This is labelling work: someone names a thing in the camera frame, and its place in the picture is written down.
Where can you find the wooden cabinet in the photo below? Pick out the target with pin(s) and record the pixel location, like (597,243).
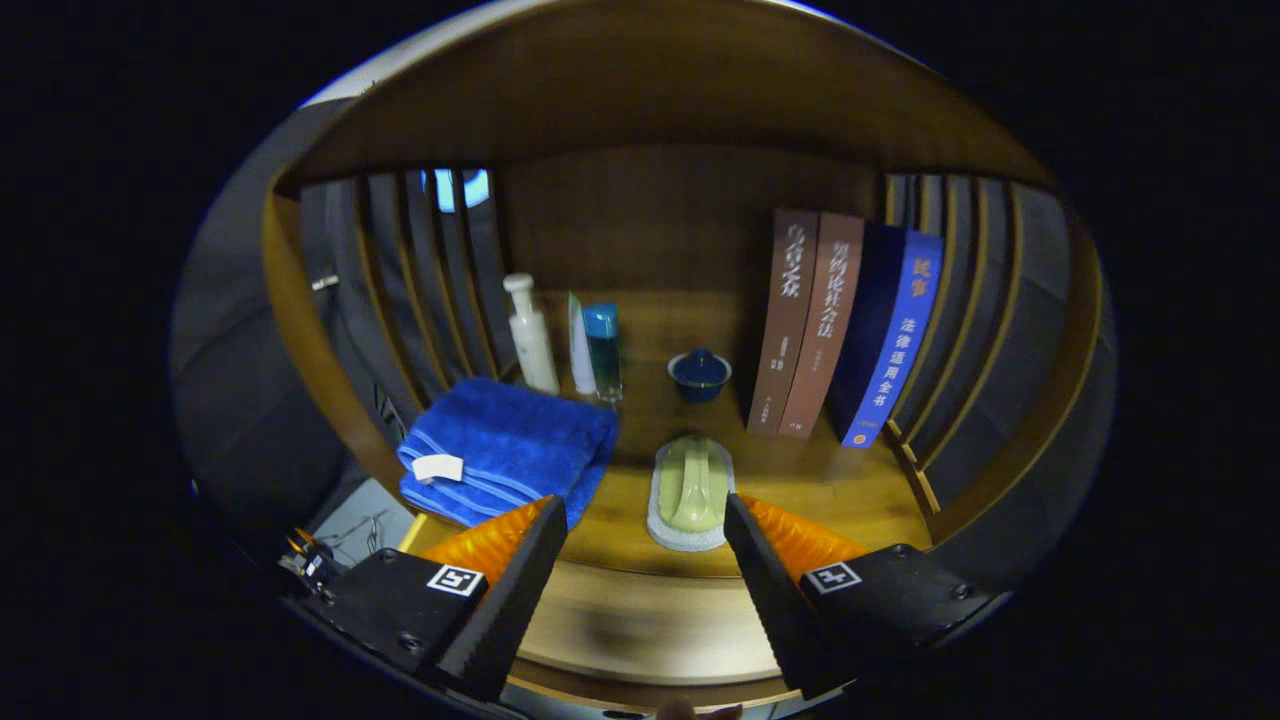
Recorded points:
(650,80)

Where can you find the blue book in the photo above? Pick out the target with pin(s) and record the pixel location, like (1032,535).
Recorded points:
(900,340)

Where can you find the brown book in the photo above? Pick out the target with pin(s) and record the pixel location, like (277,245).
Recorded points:
(785,320)
(825,320)

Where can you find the blue folded towel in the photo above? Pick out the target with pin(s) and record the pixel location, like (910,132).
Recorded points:
(520,430)

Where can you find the white pump bottle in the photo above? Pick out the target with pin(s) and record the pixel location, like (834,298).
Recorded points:
(532,345)

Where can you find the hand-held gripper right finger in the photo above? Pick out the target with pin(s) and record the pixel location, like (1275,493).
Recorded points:
(775,610)

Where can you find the pale green brush white base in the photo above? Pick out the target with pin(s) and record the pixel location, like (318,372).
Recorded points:
(690,490)

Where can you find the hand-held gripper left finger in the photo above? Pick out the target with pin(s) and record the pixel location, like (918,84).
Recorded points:
(515,610)

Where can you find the dark blue lidded teacup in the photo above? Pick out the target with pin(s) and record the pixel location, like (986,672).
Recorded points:
(699,378)

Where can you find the wooden countertop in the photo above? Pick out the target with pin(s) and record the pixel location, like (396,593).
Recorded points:
(800,480)

